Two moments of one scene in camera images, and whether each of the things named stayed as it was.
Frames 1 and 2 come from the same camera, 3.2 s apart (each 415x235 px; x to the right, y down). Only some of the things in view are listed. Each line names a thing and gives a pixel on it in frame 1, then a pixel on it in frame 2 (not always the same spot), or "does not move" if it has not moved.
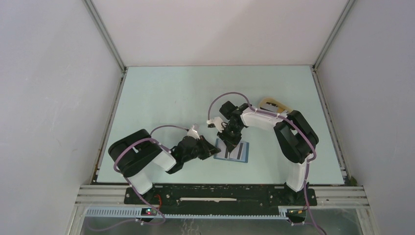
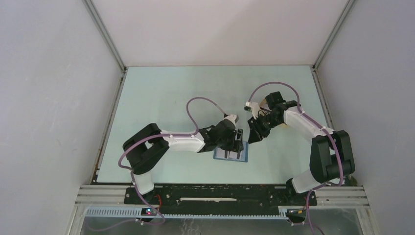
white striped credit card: x=224 y=152 does not move
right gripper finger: x=230 y=145 → x=258 y=134
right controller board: x=296 y=213 does not move
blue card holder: x=240 y=153 does not move
